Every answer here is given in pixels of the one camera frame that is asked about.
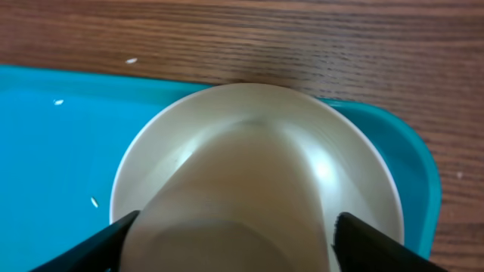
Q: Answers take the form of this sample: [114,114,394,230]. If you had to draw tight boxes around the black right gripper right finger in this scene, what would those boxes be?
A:
[332,212,446,272]

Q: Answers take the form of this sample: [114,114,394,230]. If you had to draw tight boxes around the teal serving tray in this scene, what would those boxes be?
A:
[1,65,442,271]

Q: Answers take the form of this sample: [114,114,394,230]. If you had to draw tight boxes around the cream bowl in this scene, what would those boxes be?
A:
[109,82,405,272]

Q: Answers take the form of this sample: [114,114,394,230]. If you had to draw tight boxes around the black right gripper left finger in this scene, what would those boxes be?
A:
[33,210,140,272]

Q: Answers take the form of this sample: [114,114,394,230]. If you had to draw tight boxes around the white upturned cup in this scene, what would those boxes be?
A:
[120,122,329,271]

